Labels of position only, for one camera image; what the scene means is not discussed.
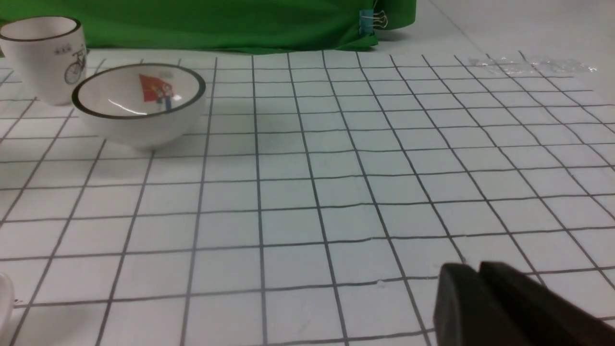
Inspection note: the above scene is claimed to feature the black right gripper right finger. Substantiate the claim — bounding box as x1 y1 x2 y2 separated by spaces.
479 261 615 346

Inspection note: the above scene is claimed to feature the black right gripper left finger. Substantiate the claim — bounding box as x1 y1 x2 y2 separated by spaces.
433 263 531 346

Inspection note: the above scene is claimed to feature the white grid tablecloth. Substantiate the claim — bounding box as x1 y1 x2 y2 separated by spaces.
1 51 614 346

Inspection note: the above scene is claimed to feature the clear plastic wrapper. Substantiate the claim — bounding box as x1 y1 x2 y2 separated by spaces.
468 56 597 76

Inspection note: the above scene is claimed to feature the blue binder clip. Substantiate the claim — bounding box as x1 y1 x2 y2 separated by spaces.
359 9 388 37

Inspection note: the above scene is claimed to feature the white bowl with flag print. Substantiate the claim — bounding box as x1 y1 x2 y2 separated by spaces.
71 63 207 151

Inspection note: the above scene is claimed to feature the green backdrop cloth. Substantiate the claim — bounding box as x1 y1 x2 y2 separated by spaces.
0 0 417 54

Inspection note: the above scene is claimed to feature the white cup with bicycle print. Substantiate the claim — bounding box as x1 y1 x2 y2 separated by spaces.
0 16 88 106

